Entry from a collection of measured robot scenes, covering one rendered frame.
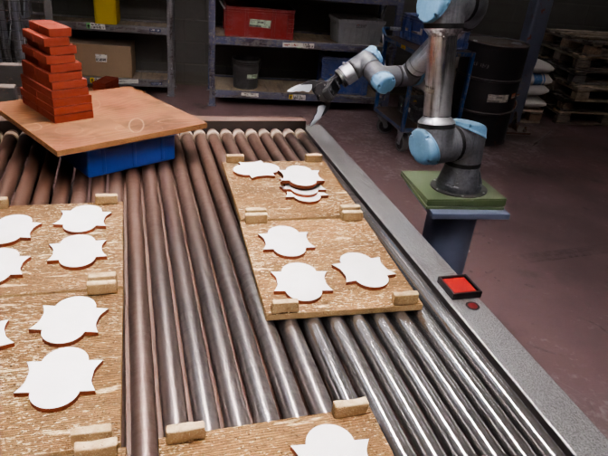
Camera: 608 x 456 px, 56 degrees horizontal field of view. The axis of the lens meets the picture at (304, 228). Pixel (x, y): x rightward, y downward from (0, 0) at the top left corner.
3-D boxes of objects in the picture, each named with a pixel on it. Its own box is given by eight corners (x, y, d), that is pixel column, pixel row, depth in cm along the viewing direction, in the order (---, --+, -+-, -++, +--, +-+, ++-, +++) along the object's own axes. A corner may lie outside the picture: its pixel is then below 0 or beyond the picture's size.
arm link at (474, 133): (489, 163, 187) (498, 123, 182) (459, 167, 181) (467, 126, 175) (463, 152, 197) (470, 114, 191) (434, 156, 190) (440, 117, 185)
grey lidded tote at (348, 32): (370, 39, 596) (374, 15, 584) (383, 46, 565) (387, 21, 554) (325, 37, 582) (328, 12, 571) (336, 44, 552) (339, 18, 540)
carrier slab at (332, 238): (363, 223, 160) (364, 217, 159) (422, 309, 125) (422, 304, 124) (239, 226, 152) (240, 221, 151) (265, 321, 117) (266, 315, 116)
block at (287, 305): (298, 307, 119) (299, 297, 118) (299, 312, 118) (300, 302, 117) (270, 308, 118) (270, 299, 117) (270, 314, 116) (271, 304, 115)
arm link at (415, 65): (497, -27, 171) (407, 67, 213) (470, -29, 166) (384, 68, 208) (511, 5, 168) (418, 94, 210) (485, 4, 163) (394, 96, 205)
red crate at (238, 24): (287, 33, 584) (289, 4, 571) (293, 42, 545) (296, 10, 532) (223, 28, 572) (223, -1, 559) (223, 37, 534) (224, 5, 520)
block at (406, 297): (414, 299, 126) (417, 289, 124) (418, 304, 124) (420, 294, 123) (390, 301, 124) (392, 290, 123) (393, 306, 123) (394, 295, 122)
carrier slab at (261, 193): (323, 165, 196) (324, 160, 195) (363, 220, 161) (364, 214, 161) (222, 166, 187) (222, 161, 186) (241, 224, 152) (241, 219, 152)
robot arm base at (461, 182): (469, 179, 202) (474, 152, 197) (489, 194, 188) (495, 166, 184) (429, 180, 199) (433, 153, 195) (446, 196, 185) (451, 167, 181)
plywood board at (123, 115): (130, 90, 218) (129, 85, 217) (207, 128, 188) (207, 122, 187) (-9, 108, 186) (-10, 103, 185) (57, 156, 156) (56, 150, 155)
